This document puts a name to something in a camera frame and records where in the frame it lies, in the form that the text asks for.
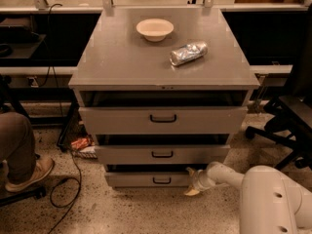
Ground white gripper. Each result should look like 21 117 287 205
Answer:
184 167 215 196

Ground grey bottom drawer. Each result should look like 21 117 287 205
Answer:
104 172 190 187

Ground grey drawer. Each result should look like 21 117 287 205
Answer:
104 172 190 187
95 145 229 165
79 106 247 135

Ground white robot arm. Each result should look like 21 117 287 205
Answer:
185 162 312 234

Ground grey middle drawer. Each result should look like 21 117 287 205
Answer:
95 145 229 165

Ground grey metal drawer cabinet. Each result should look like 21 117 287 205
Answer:
69 8 258 174

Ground grey top drawer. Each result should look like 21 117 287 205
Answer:
79 106 247 135

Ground black office chair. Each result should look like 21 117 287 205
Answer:
245 5 312 170

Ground orange snack packet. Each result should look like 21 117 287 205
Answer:
71 136 91 151

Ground crushed silver can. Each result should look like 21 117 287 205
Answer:
170 41 208 66

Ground tan shoe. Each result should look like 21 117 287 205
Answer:
5 157 55 193

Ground black chair base left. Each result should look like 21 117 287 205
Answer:
0 186 46 207

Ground white paper bowl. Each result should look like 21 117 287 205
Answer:
136 19 174 42

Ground person leg brown trousers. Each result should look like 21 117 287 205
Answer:
0 112 36 185

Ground black floor cable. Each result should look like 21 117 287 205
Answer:
38 3 83 234

